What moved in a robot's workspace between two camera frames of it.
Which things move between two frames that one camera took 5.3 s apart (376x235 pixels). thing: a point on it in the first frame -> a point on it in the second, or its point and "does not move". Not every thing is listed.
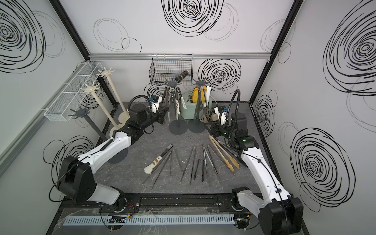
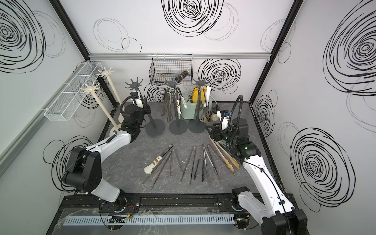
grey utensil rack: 82,113 -> 155,128
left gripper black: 160,115 -> 145,108
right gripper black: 215,128 does not move
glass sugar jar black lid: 214,116 does not move
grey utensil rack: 198,126 does not move
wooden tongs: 234,161 does not move
